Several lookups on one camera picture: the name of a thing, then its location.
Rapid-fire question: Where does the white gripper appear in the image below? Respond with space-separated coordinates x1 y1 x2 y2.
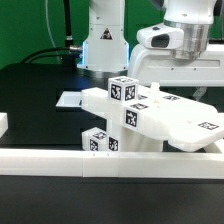
128 23 224 101

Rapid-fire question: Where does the white chair back part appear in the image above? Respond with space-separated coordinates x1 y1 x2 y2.
82 86 224 152

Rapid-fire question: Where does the white chair seat part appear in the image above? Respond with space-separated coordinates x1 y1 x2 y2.
107 93 163 152

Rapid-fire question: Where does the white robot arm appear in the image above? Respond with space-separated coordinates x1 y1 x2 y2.
78 0 224 95

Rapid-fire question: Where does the white marker sheet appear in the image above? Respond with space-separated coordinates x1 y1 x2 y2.
56 91 82 108

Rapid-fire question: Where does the white U-shaped fence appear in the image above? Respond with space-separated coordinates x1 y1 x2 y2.
0 148 224 179

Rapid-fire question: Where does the white block at left edge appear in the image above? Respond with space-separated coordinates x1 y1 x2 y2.
0 113 8 134

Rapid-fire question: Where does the black vertical cable post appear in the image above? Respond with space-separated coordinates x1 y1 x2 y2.
63 0 73 66

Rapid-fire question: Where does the black thick cable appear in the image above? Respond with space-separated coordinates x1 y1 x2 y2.
20 45 84 64

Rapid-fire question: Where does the thin grey cable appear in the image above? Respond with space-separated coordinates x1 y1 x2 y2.
45 0 63 64

